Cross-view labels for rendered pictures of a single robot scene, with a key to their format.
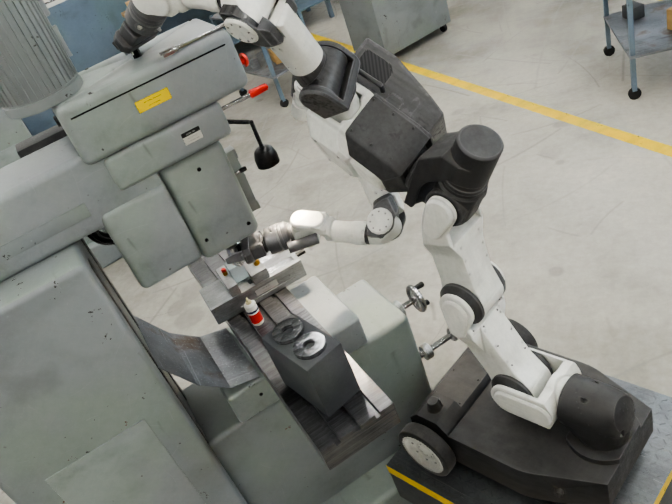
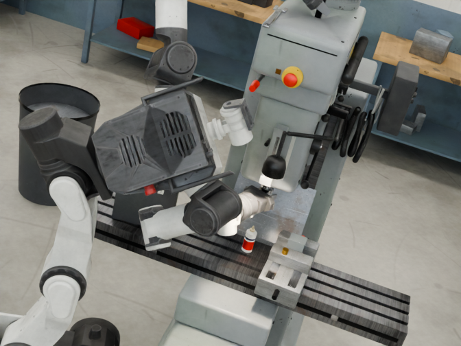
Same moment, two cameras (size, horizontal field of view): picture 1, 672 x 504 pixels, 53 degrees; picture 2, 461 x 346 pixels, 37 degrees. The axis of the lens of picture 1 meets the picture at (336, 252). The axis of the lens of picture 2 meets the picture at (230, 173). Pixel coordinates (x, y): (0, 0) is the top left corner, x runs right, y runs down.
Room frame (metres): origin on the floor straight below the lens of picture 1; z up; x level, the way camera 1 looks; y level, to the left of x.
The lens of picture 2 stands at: (2.61, -1.70, 2.43)
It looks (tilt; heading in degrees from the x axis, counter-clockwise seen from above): 28 degrees down; 116
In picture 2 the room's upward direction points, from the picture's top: 15 degrees clockwise
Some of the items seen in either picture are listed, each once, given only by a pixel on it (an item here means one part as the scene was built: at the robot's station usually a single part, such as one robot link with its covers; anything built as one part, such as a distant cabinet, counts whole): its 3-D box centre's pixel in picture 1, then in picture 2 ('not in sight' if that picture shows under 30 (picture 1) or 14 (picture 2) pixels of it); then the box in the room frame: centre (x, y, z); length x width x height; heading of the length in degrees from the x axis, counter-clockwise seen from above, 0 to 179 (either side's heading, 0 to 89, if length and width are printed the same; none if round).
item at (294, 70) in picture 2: not in sight; (292, 77); (1.87, 0.07, 1.76); 0.06 x 0.02 x 0.06; 17
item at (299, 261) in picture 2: (253, 266); (290, 258); (1.97, 0.29, 1.06); 0.15 x 0.06 x 0.04; 15
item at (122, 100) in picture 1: (145, 86); (311, 39); (1.80, 0.31, 1.81); 0.47 x 0.26 x 0.16; 107
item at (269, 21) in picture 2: (204, 34); (274, 16); (1.75, 0.11, 1.89); 0.24 x 0.04 x 0.01; 108
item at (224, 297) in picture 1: (250, 278); (289, 262); (1.96, 0.31, 1.02); 0.35 x 0.15 x 0.11; 105
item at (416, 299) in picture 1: (408, 303); not in sight; (1.95, -0.18, 0.67); 0.16 x 0.12 x 0.12; 107
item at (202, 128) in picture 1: (158, 134); (302, 75); (1.79, 0.33, 1.68); 0.34 x 0.24 x 0.10; 107
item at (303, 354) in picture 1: (310, 362); (147, 195); (1.39, 0.18, 1.07); 0.22 x 0.12 x 0.20; 28
